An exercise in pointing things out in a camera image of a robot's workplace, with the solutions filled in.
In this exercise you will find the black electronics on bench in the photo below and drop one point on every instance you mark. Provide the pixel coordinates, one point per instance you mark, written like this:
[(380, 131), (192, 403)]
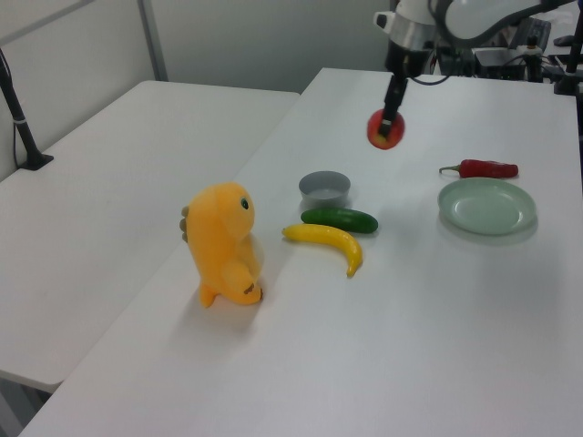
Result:
[(505, 57)]

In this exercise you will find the green cucumber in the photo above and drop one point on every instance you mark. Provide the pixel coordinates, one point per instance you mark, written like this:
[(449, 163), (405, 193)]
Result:
[(339, 220)]

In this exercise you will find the small grey bowl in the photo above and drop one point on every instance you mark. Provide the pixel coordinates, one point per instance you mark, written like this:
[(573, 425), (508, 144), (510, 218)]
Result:
[(324, 187)]

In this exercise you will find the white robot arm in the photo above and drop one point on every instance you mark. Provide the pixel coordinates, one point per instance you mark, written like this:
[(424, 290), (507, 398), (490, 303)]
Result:
[(455, 20)]

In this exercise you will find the grey partition frame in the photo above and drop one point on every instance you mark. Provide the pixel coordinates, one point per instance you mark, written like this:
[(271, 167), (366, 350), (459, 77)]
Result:
[(152, 38)]

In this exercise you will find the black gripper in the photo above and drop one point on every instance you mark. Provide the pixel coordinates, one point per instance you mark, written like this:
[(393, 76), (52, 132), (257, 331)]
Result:
[(406, 59)]

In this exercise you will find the red apple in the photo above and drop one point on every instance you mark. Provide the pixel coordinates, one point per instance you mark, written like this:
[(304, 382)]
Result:
[(386, 134)]

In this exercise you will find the white side table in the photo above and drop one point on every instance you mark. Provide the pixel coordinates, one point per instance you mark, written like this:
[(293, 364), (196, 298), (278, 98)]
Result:
[(114, 205)]

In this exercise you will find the black table clamp stand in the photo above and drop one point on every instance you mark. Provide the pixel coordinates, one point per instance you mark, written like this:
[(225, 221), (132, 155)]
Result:
[(569, 59)]

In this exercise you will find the pale green plate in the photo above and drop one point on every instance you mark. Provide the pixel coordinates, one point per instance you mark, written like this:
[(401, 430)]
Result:
[(486, 206)]

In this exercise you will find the black camera pole with base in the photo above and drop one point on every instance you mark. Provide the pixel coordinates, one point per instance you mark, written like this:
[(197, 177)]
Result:
[(20, 123)]

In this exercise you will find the red chili pepper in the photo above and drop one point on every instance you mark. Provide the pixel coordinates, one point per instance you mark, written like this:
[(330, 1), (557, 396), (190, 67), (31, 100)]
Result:
[(487, 169)]

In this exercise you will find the yellow banana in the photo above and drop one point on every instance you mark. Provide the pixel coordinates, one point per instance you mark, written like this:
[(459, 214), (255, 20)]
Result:
[(330, 239)]

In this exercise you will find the orange plush bird toy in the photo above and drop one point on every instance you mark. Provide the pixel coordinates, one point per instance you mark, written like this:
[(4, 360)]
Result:
[(223, 241)]

